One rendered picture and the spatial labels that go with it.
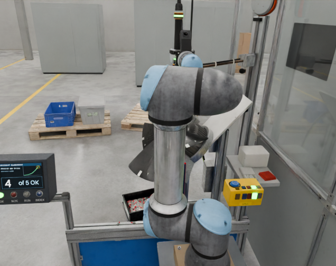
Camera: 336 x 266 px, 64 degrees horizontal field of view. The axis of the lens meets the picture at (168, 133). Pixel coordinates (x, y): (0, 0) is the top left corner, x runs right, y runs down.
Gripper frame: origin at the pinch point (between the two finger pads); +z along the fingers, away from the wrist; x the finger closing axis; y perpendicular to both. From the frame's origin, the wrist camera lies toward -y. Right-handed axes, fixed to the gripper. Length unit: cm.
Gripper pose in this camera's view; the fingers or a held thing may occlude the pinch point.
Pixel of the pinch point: (179, 49)
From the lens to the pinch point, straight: 133.5
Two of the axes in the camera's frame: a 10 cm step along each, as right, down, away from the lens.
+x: 10.0, -0.2, 1.0
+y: -0.2, 9.2, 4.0
